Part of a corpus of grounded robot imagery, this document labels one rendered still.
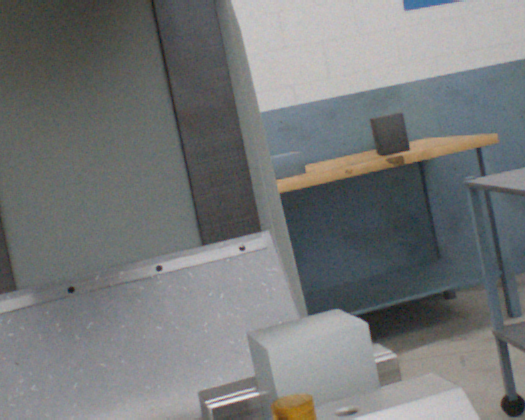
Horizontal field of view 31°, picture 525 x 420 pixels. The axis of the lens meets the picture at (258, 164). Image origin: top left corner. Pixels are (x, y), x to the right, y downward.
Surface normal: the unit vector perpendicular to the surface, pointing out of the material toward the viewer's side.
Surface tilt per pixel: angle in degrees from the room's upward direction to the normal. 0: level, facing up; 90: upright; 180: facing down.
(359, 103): 90
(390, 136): 90
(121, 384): 63
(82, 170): 90
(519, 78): 90
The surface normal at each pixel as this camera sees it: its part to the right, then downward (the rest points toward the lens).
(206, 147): 0.28, 0.00
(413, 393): -0.20, -0.98
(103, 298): 0.16, -0.44
